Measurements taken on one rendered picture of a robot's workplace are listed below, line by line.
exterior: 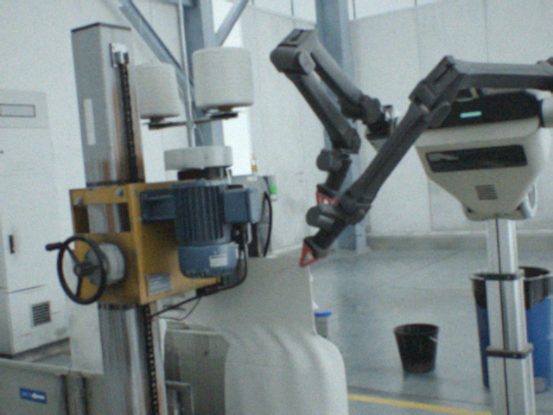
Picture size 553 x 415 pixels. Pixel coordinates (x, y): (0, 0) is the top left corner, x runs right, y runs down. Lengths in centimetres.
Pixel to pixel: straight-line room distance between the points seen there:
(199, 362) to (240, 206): 117
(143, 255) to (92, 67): 51
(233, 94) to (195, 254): 44
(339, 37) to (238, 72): 902
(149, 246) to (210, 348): 96
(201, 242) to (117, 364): 42
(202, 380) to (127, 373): 91
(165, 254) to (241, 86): 50
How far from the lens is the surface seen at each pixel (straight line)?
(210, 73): 186
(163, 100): 203
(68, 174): 686
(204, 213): 172
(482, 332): 415
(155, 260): 185
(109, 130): 184
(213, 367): 273
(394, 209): 1066
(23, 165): 583
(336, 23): 1091
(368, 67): 1085
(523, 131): 210
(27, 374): 267
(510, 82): 184
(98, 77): 187
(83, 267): 178
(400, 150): 180
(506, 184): 222
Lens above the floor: 134
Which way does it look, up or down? 3 degrees down
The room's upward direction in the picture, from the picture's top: 5 degrees counter-clockwise
